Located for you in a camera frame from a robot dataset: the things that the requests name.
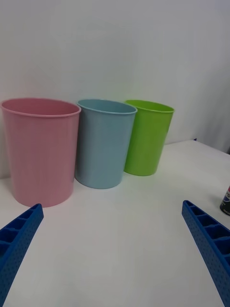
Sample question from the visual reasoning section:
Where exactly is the pale blue plastic waste bin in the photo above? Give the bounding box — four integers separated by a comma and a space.
74, 98, 138, 190

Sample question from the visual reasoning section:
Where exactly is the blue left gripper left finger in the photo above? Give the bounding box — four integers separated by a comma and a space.
0, 203, 44, 307

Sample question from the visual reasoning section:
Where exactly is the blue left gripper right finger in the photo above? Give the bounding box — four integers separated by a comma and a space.
181, 200, 230, 307

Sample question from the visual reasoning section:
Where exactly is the pink plastic waste bin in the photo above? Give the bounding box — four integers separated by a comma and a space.
0, 97, 82, 208

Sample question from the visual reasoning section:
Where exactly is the green plastic waste bin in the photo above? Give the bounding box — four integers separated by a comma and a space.
123, 99, 175, 177

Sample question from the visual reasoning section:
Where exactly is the black drink can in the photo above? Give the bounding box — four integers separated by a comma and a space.
219, 186, 230, 214

